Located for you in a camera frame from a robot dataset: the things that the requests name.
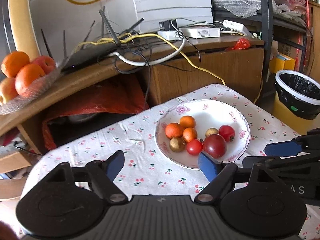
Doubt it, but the yellow-red apple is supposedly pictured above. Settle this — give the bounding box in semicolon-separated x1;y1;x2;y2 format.
0;77;18;106

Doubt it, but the small orange mandarin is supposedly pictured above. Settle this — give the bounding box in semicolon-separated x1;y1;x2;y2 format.
180;115;196;129
182;127;197;143

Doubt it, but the glass fruit bowl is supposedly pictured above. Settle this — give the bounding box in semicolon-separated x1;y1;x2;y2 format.
1;66;63;115

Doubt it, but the black metal shelf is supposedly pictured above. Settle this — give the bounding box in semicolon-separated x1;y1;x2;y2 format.
212;0;307;80

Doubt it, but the thick white cable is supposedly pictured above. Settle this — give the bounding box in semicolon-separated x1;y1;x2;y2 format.
107;37;186;67

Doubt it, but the white floral plate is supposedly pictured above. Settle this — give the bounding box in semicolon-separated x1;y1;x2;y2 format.
155;99;251;170

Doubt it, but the larger orange mandarin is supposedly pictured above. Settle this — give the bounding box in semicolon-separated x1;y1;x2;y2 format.
165;122;184;139

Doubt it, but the small red bag on desk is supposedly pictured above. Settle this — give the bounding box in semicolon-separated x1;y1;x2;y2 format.
226;38;251;51

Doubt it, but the red apple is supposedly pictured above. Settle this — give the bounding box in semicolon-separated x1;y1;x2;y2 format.
31;56;56;74

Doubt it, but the oval red tomato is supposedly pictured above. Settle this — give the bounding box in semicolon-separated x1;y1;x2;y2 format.
219;125;235;142

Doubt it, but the white labelled box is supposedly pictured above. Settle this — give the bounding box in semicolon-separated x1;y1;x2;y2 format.
222;20;252;36

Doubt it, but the round red tomato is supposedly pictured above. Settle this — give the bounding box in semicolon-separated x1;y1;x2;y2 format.
185;139;203;155

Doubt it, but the yellow cable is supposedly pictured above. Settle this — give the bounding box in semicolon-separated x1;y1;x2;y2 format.
56;0;264;104

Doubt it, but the yellow trash bin black liner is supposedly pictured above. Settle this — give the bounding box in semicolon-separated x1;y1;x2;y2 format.
273;70;319;134

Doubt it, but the wooden desk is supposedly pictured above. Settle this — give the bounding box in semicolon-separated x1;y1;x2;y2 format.
0;36;266;145

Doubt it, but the white router box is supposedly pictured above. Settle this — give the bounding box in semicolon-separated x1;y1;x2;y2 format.
179;27;221;39

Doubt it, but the dark purple tomato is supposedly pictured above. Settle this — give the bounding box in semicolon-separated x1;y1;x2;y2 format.
203;134;227;159

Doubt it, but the black wifi router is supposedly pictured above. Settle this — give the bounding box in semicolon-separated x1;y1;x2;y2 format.
50;10;144;75

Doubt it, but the white power strip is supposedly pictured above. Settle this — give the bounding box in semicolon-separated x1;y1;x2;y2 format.
157;30;183;41

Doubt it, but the red plastic bag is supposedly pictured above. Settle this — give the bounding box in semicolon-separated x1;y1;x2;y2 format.
42;74;148;150

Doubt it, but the black power adapter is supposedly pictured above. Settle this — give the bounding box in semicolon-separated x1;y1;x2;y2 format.
159;20;177;31

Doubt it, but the big orange on top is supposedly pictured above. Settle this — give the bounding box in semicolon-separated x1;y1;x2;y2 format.
1;51;30;77

